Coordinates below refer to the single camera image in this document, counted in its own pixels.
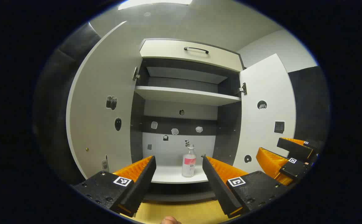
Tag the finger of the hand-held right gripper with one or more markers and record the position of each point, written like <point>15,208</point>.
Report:
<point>293,169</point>
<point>296,151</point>

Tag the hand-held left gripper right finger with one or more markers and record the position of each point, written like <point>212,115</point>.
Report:
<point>218,186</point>

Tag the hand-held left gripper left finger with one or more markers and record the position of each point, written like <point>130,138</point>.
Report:
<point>140,189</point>

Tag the clear plastic bottle red label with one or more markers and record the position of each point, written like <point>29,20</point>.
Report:
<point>188,163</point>

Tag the white cabinet door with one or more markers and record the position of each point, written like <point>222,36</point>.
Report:
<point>100,77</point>
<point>262,87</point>

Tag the metal door hinge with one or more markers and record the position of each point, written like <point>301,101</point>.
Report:
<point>243,89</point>
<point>135,74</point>

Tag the white cabinet shelf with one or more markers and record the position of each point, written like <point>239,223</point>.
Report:
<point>184,95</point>

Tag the black backdrop cloth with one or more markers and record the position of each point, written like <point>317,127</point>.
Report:
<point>308,99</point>

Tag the ceiling light panel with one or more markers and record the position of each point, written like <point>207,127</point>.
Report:
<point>156,3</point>

